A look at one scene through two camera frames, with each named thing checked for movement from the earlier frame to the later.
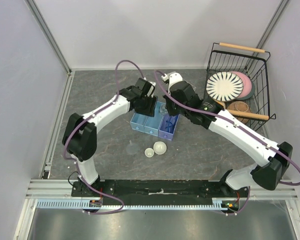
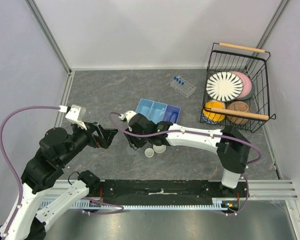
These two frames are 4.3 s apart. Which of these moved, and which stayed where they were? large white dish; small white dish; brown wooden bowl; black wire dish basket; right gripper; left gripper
Moved: left gripper; right gripper
Stayed: small white dish; brown wooden bowl; black wire dish basket; large white dish
